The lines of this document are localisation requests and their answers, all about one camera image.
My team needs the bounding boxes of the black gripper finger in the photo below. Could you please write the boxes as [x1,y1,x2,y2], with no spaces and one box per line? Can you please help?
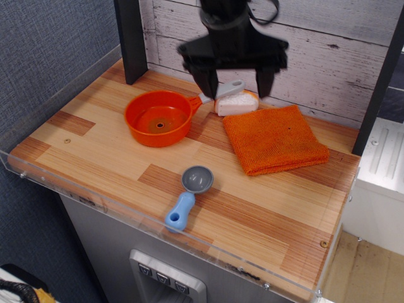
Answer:
[190,68,218,99]
[256,68,278,98]

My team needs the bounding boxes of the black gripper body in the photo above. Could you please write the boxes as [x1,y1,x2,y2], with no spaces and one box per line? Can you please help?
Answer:
[177,17,288,73]

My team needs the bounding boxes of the orange cloth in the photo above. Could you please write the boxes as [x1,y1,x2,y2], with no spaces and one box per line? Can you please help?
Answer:
[223,105,330,176]

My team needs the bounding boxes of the orange toy pot grey handle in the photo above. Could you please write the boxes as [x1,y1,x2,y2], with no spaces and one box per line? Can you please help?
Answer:
[124,79,246,148]

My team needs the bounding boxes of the blue grey toy spoon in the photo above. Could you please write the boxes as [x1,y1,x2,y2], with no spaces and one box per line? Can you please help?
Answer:
[165,165,214,234]

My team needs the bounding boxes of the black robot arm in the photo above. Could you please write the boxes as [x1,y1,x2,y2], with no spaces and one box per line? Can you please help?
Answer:
[177,1,288,98]

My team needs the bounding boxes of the white orange cheese wedge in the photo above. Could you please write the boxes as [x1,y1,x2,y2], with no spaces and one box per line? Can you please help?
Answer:
[215,90,259,117]

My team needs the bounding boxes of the white ridged appliance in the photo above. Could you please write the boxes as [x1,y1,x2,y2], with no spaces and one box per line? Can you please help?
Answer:
[342,118,403,255]

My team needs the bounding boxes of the grey cabinet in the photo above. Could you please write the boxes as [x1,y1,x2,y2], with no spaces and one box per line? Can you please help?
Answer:
[62,196,318,302]

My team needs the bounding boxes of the clear acrylic table guard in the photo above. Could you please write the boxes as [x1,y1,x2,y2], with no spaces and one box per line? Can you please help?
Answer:
[4,49,359,302]

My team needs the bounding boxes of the silver button control panel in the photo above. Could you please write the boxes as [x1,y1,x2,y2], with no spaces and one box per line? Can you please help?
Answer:
[129,249,208,302]

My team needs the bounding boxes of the yellow tape piece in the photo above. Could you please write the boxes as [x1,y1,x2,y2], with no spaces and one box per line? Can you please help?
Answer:
[34,288,57,303]

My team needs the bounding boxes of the black left frame post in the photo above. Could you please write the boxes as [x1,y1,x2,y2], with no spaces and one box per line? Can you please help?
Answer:
[114,0,148,85]

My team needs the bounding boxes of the black frame post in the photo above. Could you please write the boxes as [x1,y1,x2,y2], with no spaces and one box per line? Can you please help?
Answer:
[352,0,404,157]
[114,0,148,85]

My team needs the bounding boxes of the black right frame post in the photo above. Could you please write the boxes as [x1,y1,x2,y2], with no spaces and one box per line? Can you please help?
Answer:
[352,0,404,157]

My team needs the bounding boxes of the black braided cable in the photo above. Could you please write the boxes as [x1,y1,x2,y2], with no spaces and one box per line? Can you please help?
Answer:
[0,279,40,303]

